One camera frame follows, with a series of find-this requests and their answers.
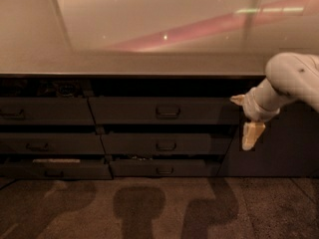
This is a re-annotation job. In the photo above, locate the pale flat item bottom drawer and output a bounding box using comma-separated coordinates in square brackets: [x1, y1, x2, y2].
[33, 158, 81, 163]

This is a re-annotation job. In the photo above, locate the dark clutter in left drawer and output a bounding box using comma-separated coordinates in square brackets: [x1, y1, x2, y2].
[0, 79, 82, 98]

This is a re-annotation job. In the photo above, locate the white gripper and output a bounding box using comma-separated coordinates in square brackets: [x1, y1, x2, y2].
[230, 88, 280, 150]

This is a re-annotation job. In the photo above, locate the dark drawer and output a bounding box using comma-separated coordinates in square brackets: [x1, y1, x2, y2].
[0, 133, 104, 154]
[100, 132, 233, 156]
[89, 97, 240, 124]
[110, 159, 220, 177]
[0, 158, 112, 180]
[0, 98, 94, 125]

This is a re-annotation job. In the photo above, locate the dark right cabinet door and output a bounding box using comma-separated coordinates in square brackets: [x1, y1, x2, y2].
[218, 102, 319, 177]

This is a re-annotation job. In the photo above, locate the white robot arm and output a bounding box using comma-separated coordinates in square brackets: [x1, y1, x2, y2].
[230, 53, 319, 150]

